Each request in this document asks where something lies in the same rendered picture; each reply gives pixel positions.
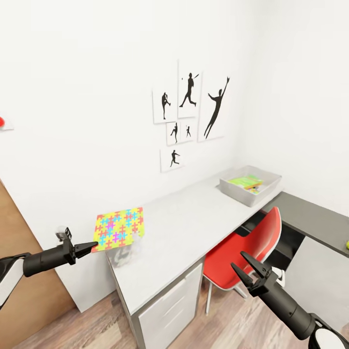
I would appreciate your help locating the board game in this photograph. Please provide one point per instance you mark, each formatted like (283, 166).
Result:
(246, 182)

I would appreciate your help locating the desk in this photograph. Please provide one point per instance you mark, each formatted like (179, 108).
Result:
(158, 277)

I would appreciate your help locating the swivel chair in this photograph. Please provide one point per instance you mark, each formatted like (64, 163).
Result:
(259, 244)

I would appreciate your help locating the toy box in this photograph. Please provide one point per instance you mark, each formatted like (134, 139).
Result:
(248, 198)

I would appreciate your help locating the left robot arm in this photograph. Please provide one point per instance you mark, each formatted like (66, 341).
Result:
(12, 268)

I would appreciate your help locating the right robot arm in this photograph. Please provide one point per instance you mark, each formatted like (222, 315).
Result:
(269, 287)

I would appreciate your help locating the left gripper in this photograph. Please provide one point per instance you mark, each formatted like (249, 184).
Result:
(65, 253)

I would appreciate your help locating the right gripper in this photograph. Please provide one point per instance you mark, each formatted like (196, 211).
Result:
(270, 292)

